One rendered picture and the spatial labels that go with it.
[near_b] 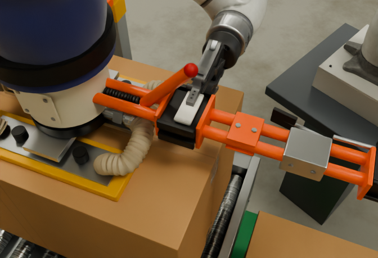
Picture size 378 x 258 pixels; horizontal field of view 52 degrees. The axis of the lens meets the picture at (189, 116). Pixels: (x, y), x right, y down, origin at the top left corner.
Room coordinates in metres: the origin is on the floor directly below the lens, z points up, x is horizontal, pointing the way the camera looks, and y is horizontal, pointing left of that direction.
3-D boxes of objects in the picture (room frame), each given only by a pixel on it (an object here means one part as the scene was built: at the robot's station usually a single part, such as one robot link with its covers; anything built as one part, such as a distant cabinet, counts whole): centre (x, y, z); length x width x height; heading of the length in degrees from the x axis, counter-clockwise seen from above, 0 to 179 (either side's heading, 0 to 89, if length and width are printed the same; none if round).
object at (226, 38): (0.58, -0.06, 1.19); 0.09 x 0.07 x 0.08; 159
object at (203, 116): (0.44, 0.01, 1.19); 0.10 x 0.08 x 0.06; 159
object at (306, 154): (0.36, -0.19, 1.18); 0.07 x 0.07 x 0.04; 69
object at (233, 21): (0.65, -0.08, 1.19); 0.09 x 0.06 x 0.09; 69
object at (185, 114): (0.44, 0.00, 1.21); 0.07 x 0.03 x 0.01; 159
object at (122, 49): (1.07, 0.25, 0.50); 0.07 x 0.07 x 1.00; 69
